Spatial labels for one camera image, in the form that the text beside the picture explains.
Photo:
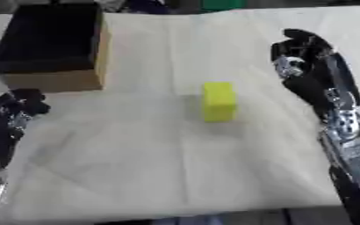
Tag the tan cardboard box black inside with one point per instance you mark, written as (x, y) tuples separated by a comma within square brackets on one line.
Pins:
[(52, 47)]

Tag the yellow rectangular block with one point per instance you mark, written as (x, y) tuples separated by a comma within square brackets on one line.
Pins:
[(219, 101)]

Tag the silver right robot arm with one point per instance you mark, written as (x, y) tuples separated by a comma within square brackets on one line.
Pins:
[(353, 158)]

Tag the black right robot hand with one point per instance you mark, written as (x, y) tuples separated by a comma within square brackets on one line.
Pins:
[(311, 85)]

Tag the green object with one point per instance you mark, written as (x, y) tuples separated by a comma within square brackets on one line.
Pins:
[(224, 5)]

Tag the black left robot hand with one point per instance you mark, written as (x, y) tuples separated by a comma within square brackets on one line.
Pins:
[(9, 123)]

